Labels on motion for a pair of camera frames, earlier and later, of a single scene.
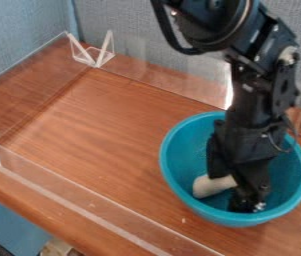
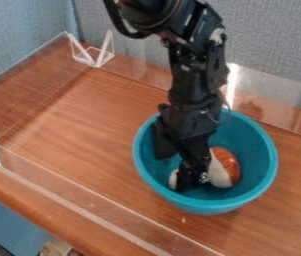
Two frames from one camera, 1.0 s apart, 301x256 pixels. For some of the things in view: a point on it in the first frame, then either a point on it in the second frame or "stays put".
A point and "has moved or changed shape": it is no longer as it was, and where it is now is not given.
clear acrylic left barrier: (27, 82) stays put
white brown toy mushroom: (204, 186) has moved or changed shape
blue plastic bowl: (183, 163) has moved or changed shape
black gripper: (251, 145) -> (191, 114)
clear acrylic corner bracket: (92, 56) stays put
